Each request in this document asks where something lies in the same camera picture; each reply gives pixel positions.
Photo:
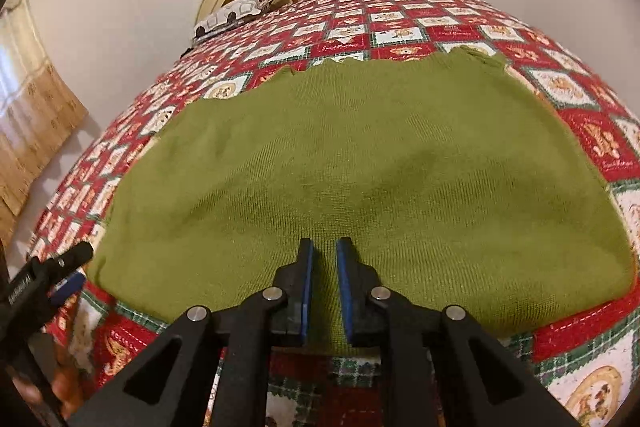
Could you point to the white patterned pillow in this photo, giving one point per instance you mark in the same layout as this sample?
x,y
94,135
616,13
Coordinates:
x,y
235,17

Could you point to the person's left hand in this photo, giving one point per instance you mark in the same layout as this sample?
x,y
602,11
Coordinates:
x,y
67,382

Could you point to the red patchwork bear bedspread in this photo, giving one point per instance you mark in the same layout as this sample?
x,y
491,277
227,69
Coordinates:
x,y
450,32

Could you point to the tan side window curtain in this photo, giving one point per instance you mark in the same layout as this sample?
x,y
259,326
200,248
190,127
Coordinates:
x,y
35,132

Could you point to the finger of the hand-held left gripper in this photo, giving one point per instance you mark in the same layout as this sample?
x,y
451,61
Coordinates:
x,y
67,287
70,257

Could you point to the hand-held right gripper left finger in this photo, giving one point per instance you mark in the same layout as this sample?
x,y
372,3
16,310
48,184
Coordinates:
x,y
306,292

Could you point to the green orange cream striped sweater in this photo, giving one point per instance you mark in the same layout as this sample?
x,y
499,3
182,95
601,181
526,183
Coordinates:
x,y
350,157

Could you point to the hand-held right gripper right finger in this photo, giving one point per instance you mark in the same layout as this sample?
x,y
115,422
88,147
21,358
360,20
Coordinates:
x,y
345,292

